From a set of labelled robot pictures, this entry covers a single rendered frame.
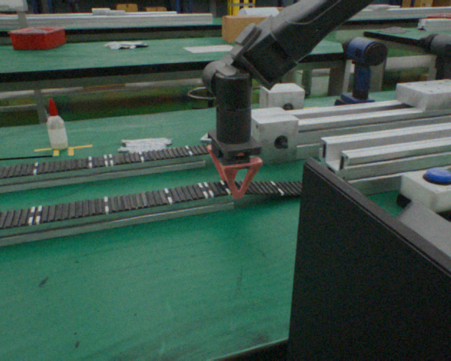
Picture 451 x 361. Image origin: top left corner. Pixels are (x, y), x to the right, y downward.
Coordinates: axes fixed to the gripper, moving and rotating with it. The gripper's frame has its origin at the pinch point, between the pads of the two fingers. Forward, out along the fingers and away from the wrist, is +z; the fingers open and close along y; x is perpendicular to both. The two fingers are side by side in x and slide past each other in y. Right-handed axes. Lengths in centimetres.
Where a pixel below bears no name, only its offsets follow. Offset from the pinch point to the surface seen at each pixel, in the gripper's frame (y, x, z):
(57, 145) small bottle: 36.7, 30.9, 2.0
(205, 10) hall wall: 1053, -277, 34
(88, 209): -0.8, 24.3, -0.3
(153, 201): -1.0, 14.1, -0.1
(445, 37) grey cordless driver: 36, -74, -18
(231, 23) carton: 206, -68, -8
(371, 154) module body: -4.9, -24.0, -5.1
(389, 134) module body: 2.5, -33.3, -5.3
